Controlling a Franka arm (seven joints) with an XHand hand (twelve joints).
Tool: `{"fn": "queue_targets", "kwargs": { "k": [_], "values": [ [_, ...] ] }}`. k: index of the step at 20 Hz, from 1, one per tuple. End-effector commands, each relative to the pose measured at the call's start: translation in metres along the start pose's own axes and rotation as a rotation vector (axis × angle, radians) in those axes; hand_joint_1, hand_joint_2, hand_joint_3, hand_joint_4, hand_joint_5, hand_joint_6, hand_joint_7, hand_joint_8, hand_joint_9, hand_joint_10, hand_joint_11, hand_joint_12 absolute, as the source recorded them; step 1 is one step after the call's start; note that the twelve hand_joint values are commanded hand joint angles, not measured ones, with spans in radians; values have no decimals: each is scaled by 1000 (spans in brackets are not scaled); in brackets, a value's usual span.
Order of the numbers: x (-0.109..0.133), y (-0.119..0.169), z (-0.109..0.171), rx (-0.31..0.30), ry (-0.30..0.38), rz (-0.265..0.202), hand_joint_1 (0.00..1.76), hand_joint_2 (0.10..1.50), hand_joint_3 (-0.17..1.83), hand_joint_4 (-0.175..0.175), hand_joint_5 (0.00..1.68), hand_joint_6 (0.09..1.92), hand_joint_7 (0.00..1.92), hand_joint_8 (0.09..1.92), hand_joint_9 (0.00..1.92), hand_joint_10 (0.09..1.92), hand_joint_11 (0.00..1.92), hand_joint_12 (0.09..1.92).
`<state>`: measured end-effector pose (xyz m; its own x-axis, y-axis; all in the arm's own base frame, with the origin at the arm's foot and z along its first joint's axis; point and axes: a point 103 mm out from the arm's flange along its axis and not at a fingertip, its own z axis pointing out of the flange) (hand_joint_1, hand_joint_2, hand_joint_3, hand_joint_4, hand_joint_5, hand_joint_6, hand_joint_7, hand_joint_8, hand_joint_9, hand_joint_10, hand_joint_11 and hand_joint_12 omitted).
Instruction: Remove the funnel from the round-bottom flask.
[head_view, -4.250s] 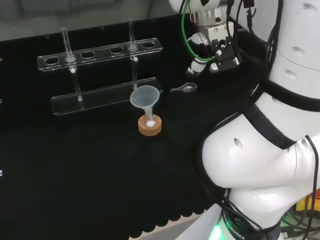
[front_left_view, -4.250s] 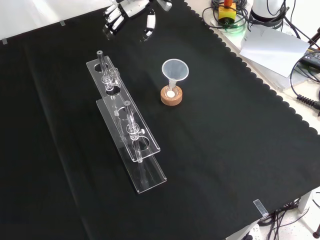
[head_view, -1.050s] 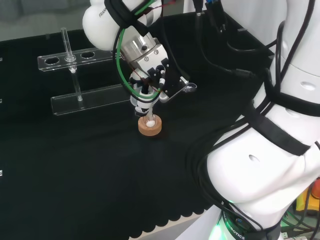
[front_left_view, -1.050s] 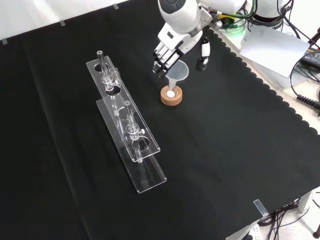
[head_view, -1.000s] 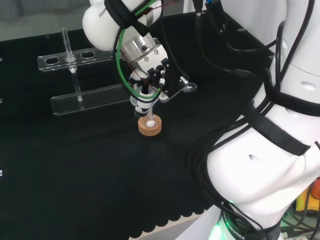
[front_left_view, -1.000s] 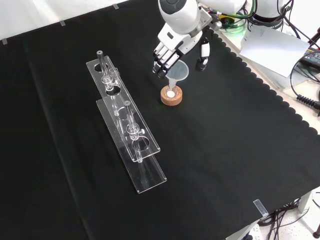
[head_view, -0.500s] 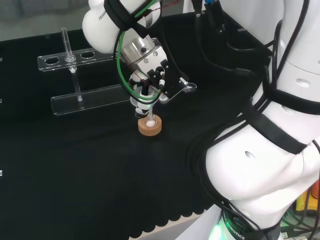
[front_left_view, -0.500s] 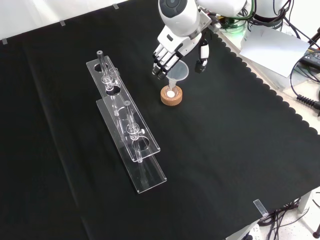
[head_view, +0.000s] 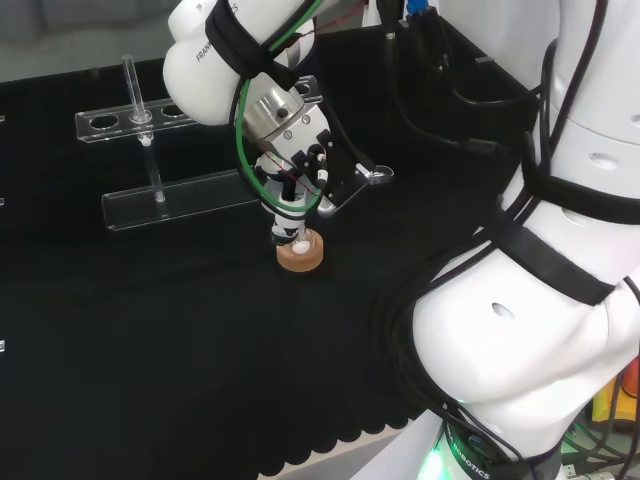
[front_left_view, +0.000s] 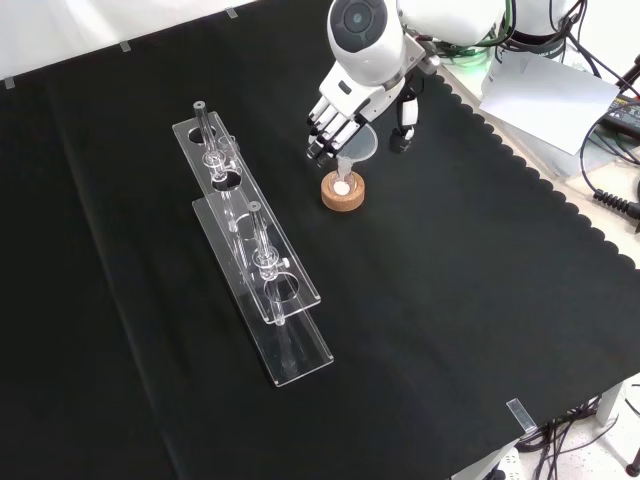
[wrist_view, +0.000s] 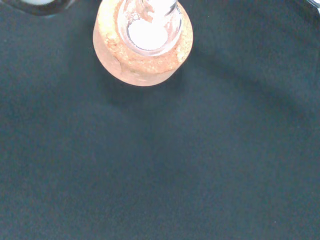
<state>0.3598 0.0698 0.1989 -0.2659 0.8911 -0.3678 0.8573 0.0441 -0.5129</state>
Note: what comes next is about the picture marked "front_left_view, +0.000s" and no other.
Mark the round-bottom glass flask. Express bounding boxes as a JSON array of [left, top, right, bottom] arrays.
[[331, 168, 359, 199]]

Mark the clear tape strip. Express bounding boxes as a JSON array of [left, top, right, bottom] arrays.
[[505, 397, 538, 434]]

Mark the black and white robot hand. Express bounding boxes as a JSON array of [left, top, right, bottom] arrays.
[[304, 64, 424, 169]]

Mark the white table leg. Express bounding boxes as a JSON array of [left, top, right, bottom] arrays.
[[594, 378, 627, 427]]

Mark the black power adapter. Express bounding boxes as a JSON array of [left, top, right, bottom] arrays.
[[598, 96, 640, 140]]

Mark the white power strip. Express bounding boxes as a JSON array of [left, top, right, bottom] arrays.
[[492, 446, 524, 480]]

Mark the black ribbed cable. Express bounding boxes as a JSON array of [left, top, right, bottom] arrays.
[[578, 115, 640, 220]]

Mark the black cloth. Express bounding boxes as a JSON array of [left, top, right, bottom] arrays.
[[0, 0, 640, 480]]

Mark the pale board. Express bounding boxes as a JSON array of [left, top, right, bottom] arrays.
[[478, 49, 621, 157]]

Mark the cork ring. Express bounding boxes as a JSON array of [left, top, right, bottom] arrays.
[[320, 169, 367, 212]]

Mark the clear plastic funnel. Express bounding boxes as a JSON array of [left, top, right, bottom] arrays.
[[334, 123, 380, 189]]

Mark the clear acrylic funnel stand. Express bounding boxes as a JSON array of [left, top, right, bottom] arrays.
[[172, 101, 335, 389]]

